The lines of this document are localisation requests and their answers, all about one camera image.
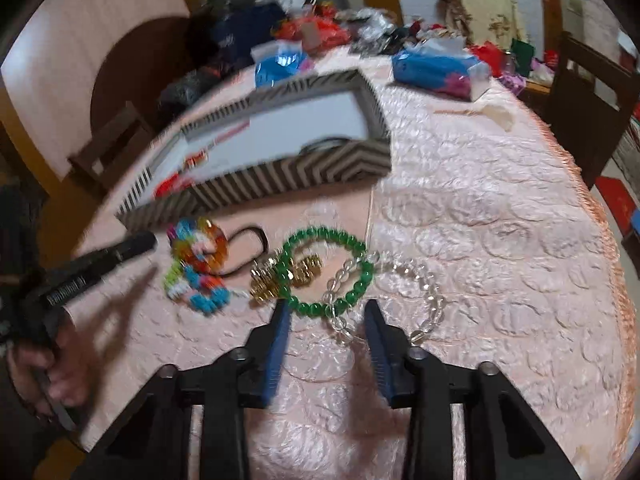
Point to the pink quilted tablecloth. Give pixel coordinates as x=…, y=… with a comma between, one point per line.
x=519, y=248

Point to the striped shallow box tray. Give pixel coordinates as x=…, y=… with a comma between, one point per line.
x=304, y=132

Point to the dark wooden chair right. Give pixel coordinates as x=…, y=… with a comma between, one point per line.
x=590, y=104

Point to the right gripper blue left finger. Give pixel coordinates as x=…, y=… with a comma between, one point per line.
x=260, y=376

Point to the dark wooden chair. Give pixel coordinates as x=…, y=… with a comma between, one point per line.
x=590, y=104
x=104, y=160

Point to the black plastic bag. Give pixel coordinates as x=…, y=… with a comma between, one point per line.
x=183, y=93

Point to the round wooden tabletop leaning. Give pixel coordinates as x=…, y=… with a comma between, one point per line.
x=138, y=69

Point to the red chinese knot tassel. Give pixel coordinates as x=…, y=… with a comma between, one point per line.
x=181, y=178

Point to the blue tissue pack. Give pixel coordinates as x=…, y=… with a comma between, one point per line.
x=457, y=73

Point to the dark wooden chair left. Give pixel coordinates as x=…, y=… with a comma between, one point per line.
x=104, y=160

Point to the red plastic bag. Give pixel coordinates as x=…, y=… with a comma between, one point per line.
x=317, y=35

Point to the left hand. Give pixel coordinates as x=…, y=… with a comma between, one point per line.
x=69, y=372

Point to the blue car tissue box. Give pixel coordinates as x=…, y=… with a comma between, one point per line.
x=278, y=60

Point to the small fan pendant far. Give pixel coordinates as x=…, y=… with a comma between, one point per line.
x=499, y=114

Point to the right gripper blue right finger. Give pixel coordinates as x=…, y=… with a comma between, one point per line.
x=397, y=365

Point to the blue paper bag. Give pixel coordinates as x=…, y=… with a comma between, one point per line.
x=242, y=30

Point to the floral garment hanging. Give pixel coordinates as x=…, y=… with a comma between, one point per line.
x=479, y=21

